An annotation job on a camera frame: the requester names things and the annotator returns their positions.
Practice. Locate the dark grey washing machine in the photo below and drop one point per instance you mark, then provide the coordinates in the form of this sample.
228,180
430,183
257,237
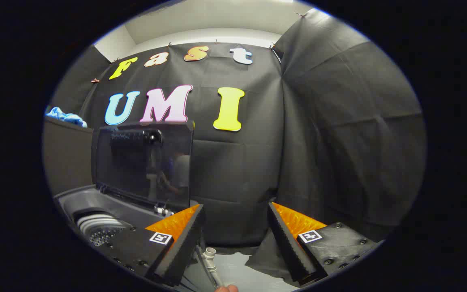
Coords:
95,202

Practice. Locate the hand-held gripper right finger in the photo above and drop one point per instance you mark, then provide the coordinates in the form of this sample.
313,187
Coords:
288,243

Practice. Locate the light blue polo shirt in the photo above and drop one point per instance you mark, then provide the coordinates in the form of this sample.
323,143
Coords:
65,115

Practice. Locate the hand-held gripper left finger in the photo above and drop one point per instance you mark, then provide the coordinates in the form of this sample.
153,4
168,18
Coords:
185,243

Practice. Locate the black backdrop cloth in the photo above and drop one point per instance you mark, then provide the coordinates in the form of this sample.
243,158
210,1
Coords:
318,142

